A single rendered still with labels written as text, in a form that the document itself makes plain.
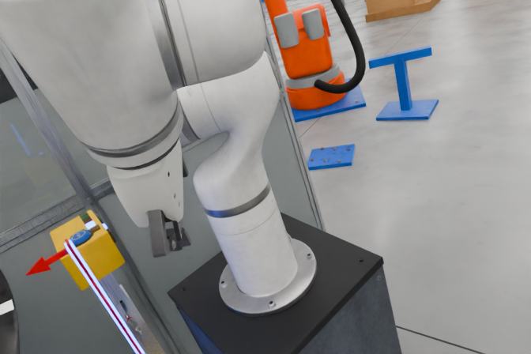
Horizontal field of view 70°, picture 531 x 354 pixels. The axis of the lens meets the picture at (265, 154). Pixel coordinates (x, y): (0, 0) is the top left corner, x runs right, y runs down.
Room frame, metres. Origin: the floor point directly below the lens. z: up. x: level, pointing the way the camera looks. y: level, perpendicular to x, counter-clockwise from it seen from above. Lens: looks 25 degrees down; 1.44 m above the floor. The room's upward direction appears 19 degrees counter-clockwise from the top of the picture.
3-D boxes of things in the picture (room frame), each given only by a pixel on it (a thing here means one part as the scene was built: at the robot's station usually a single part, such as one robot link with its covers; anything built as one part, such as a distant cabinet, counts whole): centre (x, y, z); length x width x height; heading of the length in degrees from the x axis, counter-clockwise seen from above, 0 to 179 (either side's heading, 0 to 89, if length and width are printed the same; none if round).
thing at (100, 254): (0.74, 0.45, 1.02); 0.16 x 0.10 x 0.11; 30
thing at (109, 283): (0.74, 0.45, 0.92); 0.03 x 0.03 x 0.12; 30
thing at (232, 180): (0.56, 0.04, 1.25); 0.19 x 0.12 x 0.24; 87
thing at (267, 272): (0.56, 0.07, 1.04); 0.19 x 0.19 x 0.18
